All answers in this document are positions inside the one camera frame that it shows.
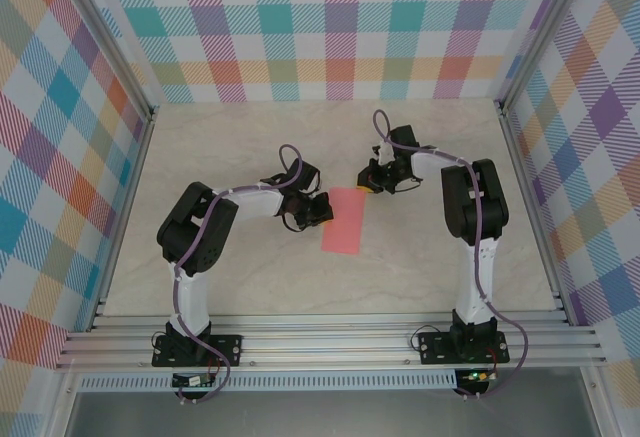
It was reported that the pink cloth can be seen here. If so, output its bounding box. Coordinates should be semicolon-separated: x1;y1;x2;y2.
320;187;368;257

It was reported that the grey metal sheet panel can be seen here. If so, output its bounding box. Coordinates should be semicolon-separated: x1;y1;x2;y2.
64;389;601;437

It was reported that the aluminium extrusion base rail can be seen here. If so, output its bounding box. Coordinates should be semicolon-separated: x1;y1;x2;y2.
54;312;609;371

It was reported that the aluminium side rail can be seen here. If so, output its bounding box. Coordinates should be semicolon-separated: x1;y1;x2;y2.
89;109;159;333
497;101;571;326

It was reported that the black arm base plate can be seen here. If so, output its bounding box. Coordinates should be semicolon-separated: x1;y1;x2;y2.
151;334;245;368
417;331;511;366

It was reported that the slotted white cable duct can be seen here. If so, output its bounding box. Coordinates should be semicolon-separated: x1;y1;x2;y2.
79;369;459;392

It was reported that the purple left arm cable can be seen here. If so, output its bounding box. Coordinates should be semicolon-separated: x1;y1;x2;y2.
169;144;304;406

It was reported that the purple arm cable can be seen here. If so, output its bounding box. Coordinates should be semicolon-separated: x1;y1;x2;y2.
372;109;530;401
169;144;304;406

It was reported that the aluminium frame post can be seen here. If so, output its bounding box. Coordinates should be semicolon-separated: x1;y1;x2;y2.
52;0;161;123
494;0;594;108

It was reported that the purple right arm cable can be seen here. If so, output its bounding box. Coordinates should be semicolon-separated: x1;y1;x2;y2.
372;109;530;401

